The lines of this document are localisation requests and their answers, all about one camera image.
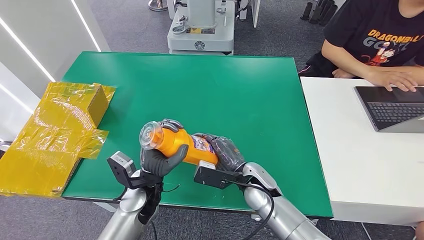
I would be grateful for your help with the white table leg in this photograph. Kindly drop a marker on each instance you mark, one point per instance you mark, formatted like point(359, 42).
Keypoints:
point(107, 207)

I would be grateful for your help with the person's hand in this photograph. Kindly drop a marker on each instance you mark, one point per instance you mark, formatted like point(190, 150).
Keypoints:
point(392, 79)
point(342, 73)

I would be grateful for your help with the grey laptop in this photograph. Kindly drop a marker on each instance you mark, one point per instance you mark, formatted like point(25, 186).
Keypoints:
point(391, 111)

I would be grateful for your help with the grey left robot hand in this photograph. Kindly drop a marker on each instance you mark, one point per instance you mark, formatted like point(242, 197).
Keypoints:
point(159, 164)

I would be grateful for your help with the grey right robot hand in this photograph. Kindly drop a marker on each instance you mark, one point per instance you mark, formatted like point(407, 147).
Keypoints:
point(227, 154)

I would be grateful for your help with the yellow taped cardboard box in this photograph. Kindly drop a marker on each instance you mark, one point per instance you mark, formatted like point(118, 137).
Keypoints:
point(49, 139)

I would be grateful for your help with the person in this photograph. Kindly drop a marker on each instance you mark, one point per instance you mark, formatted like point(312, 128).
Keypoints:
point(367, 33)

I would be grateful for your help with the white robot base machine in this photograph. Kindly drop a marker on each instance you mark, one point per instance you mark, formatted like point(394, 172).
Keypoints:
point(202, 36)

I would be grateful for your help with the white table foot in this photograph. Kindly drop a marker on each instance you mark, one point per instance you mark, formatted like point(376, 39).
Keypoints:
point(255, 217)

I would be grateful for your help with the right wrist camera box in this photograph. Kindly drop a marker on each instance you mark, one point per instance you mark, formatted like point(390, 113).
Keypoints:
point(208, 175)

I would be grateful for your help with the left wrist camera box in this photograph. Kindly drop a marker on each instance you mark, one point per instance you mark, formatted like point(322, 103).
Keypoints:
point(121, 165)

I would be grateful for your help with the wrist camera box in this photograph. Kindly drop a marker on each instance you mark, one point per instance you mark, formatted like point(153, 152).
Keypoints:
point(121, 165)
point(208, 175)

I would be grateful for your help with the metal chair base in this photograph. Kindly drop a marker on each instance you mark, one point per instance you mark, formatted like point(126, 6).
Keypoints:
point(158, 5)

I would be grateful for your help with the orange plastic bottle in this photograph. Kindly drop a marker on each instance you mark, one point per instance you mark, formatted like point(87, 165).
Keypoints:
point(177, 142)

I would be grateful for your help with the black cylinder post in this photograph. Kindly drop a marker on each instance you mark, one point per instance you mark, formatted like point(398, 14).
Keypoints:
point(328, 15)
point(316, 13)
point(306, 11)

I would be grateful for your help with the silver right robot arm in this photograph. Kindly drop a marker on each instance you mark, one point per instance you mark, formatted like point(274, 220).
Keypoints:
point(285, 215)

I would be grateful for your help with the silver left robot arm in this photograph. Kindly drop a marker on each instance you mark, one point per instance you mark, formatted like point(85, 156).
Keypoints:
point(127, 215)

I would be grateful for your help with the white panel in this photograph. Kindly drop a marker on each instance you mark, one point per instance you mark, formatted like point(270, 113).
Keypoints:
point(255, 11)

